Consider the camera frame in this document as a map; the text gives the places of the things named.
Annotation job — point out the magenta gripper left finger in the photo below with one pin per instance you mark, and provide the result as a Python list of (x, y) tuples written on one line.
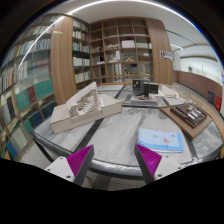
[(74, 167)]

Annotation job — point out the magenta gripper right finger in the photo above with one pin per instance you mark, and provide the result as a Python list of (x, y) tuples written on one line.
[(153, 165)]

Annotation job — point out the light blue folded towel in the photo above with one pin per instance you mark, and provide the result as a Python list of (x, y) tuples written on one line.
[(161, 141)]

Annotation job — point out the white architectural building model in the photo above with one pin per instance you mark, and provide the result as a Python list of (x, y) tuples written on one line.
[(84, 107)]

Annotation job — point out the dark brown model on board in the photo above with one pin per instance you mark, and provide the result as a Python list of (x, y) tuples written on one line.
[(189, 117)]

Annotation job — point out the black box display model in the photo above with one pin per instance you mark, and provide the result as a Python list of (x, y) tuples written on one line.
[(144, 94)]

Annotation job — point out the white small model far right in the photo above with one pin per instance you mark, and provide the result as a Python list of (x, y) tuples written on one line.
[(167, 92)]

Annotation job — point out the left bookshelf with books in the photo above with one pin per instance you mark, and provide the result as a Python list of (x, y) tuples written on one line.
[(46, 65)]

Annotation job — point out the wooden open shelving unit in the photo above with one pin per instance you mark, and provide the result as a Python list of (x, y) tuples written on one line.
[(120, 50)]

